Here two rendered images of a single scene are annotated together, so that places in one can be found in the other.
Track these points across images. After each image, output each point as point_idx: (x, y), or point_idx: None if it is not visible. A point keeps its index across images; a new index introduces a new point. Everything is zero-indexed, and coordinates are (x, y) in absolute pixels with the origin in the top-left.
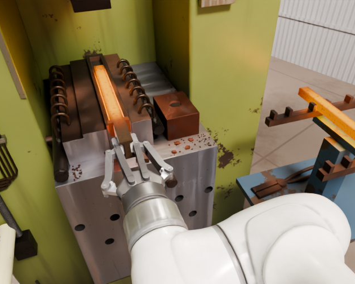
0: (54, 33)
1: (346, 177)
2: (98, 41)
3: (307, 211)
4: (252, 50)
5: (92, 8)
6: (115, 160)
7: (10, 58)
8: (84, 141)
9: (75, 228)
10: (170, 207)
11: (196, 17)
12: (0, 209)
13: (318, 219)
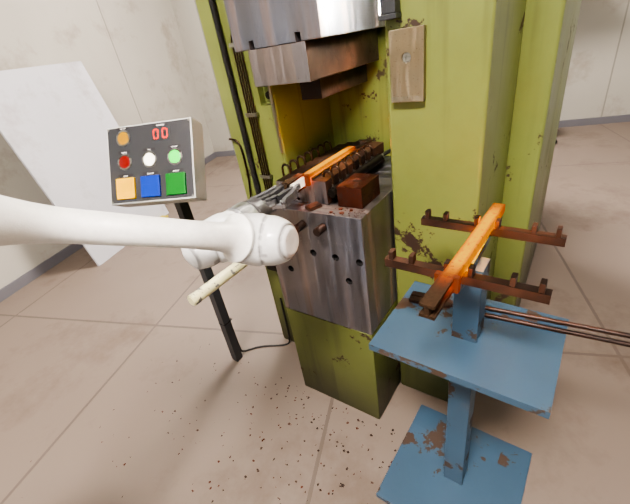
0: (348, 119)
1: (530, 339)
2: (378, 130)
3: (259, 216)
4: (454, 151)
5: (311, 97)
6: (299, 204)
7: (277, 125)
8: None
9: None
10: (247, 208)
11: (393, 111)
12: None
13: (257, 220)
